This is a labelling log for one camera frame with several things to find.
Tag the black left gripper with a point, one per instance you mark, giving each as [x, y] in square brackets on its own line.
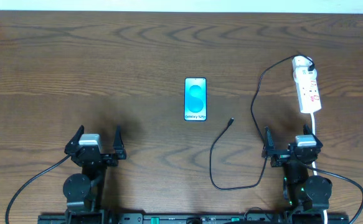
[94, 156]

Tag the white USB charger adapter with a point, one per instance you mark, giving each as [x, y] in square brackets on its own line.
[302, 67]

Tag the white power strip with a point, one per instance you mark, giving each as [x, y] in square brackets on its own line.
[307, 90]

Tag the blue Samsung Galaxy smartphone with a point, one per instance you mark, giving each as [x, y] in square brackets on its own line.
[195, 99]

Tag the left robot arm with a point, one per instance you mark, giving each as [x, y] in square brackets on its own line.
[84, 190]

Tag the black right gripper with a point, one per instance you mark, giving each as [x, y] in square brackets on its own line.
[290, 156]

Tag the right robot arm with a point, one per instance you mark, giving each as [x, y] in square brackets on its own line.
[308, 194]

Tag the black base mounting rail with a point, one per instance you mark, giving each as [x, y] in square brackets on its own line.
[138, 218]

